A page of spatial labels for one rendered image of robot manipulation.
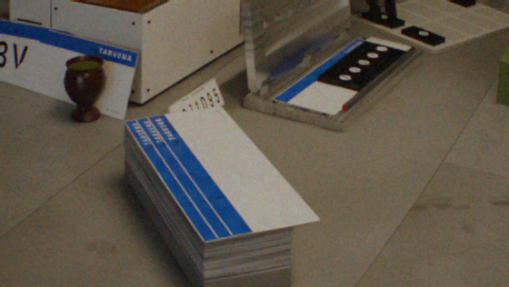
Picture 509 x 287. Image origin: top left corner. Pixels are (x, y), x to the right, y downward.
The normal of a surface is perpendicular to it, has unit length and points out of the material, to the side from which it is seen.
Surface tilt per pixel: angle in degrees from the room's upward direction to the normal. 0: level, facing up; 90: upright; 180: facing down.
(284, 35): 83
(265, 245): 90
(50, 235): 0
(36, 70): 69
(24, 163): 0
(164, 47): 90
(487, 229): 0
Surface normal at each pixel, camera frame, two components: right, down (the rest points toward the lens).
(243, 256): 0.37, 0.42
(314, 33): 0.87, 0.13
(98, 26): -0.48, 0.37
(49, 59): -0.50, 0.01
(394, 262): 0.03, -0.90
